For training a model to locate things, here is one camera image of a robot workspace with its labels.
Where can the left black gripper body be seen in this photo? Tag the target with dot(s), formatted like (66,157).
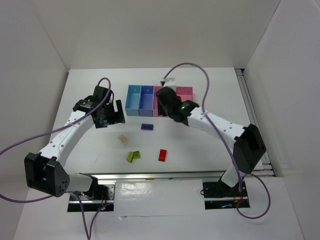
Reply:
(110,116)

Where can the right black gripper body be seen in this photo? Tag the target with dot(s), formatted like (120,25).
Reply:
(163,96)

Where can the beige lego brick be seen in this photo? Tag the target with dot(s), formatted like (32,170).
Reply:
(123,139)

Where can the dark blue lego brick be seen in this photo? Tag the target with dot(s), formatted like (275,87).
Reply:
(147,127)

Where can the lime green lego piece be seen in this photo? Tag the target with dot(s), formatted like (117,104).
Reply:
(130,157)

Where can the green square lego brick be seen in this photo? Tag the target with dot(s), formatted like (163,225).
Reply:
(136,154)

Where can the red long lego brick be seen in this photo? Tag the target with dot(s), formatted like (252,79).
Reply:
(162,155)

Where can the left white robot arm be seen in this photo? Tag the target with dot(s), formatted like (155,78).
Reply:
(45,170)

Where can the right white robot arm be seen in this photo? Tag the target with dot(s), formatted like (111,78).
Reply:
(244,144)

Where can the light blue bin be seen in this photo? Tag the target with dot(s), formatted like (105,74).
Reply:
(133,100)

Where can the small pink bin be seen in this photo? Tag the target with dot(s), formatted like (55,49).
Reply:
(155,101)

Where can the large pink bin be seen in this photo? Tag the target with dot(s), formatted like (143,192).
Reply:
(185,93)

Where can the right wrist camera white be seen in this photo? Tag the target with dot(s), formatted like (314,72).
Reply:
(169,82)

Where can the aluminium rail front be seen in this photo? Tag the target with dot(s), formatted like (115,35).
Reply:
(108,177)

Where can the aluminium rail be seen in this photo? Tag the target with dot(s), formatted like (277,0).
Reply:
(265,160)
(108,177)

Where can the aluminium rail right side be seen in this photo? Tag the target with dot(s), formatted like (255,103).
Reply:
(265,160)

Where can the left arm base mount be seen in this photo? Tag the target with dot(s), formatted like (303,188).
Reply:
(95,197)

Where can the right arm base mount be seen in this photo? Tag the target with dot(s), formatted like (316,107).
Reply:
(217,195)

